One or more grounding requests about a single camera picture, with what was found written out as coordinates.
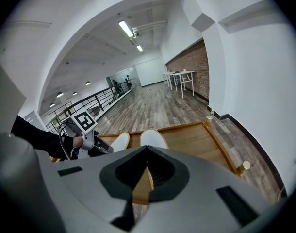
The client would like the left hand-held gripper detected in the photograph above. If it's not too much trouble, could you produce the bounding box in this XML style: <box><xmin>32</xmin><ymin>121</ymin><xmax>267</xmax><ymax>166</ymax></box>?
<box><xmin>64</xmin><ymin>109</ymin><xmax>115</xmax><ymax>160</ymax></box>

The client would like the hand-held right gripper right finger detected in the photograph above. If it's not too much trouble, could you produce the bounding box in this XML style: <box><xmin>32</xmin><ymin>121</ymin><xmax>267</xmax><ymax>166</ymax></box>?
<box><xmin>138</xmin><ymin>145</ymin><xmax>279</xmax><ymax>233</ymax></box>

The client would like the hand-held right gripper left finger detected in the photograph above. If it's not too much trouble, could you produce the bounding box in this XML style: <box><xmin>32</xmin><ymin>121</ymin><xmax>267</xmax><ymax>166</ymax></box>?
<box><xmin>50</xmin><ymin>145</ymin><xmax>148</xmax><ymax>232</ymax></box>

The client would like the white slipper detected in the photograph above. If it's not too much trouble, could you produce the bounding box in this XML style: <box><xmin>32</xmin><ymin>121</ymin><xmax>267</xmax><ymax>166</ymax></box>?
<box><xmin>110</xmin><ymin>132</ymin><xmax>131</xmax><ymax>153</ymax></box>
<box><xmin>139</xmin><ymin>129</ymin><xmax>169</xmax><ymax>150</ymax></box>

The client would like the person's left forearm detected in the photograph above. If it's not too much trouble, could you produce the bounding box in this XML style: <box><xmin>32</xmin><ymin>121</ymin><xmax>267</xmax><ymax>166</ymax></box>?
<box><xmin>10</xmin><ymin>115</ymin><xmax>84</xmax><ymax>161</ymax></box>

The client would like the black metal railing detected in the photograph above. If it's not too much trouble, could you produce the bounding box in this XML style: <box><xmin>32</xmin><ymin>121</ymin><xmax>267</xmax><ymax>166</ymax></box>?
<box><xmin>44</xmin><ymin>80</ymin><xmax>133</xmax><ymax>134</ymax></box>

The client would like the wooden trolley cart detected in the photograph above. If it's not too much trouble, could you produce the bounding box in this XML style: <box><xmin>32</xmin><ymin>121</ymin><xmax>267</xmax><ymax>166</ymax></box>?
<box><xmin>50</xmin><ymin>115</ymin><xmax>252</xmax><ymax>206</ymax></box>

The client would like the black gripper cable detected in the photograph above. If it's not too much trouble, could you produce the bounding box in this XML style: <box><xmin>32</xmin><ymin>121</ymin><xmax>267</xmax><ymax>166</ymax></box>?
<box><xmin>57</xmin><ymin>120</ymin><xmax>76</xmax><ymax>160</ymax></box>

